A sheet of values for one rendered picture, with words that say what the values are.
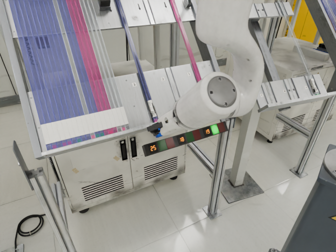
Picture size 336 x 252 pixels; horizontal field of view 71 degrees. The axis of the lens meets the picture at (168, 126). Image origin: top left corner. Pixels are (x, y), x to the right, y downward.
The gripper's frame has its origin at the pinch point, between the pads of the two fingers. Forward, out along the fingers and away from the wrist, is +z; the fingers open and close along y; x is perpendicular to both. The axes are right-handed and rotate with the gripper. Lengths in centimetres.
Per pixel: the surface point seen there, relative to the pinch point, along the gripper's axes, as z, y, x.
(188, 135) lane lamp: 11.1, 10.9, -3.7
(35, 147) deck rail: 9.0, -37.0, 5.4
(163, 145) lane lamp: 11.1, 0.8, -4.6
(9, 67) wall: 175, -66, 113
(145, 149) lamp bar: 11.2, -5.9, -4.1
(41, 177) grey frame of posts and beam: 16.3, -38.5, -2.9
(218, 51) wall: 186, 176, 102
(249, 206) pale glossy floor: 56, 56, -52
